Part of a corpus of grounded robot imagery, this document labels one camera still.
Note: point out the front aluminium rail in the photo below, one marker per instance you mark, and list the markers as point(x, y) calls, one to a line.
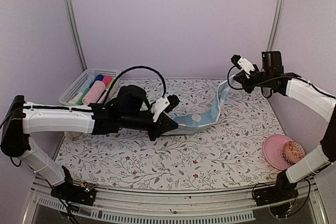
point(224, 205)

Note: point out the green rolled towel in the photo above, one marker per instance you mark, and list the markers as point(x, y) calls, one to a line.
point(79, 100)

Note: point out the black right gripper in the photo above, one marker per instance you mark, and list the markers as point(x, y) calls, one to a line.
point(241, 77)

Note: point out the pink towel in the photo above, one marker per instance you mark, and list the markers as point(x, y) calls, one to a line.
point(94, 93)
point(106, 80)

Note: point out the pink plate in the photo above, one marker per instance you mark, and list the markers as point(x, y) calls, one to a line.
point(272, 150)

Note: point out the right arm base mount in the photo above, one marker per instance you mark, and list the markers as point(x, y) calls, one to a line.
point(273, 194)

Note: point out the cream mug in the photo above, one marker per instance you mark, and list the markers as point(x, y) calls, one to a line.
point(72, 135)

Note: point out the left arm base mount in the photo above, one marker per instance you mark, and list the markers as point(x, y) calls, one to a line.
point(74, 193)

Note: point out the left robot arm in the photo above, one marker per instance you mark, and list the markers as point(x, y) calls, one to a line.
point(130, 109)

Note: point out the dark blue rolled towel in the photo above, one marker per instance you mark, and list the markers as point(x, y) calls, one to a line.
point(99, 77)

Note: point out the white plastic basket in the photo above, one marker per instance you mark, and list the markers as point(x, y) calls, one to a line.
point(73, 89)

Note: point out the yellow rolled towel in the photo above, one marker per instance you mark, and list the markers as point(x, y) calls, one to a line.
point(110, 83)

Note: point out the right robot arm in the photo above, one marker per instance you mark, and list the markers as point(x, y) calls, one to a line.
point(291, 85)

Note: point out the pink rolled towel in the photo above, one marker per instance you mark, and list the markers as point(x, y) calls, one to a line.
point(106, 80)

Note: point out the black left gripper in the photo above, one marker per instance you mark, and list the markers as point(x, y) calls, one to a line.
point(161, 126)

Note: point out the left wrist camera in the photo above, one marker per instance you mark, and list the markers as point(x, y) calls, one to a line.
point(163, 104)

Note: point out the red patterned bowl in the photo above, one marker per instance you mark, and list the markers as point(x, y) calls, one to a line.
point(293, 152)

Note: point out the light blue rolled towel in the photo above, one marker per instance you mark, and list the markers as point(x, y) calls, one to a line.
point(87, 83)

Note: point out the floral tablecloth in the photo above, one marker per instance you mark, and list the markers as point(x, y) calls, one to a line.
point(225, 155)

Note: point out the light blue towel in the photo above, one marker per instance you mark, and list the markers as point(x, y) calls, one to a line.
point(196, 122)
point(87, 83)

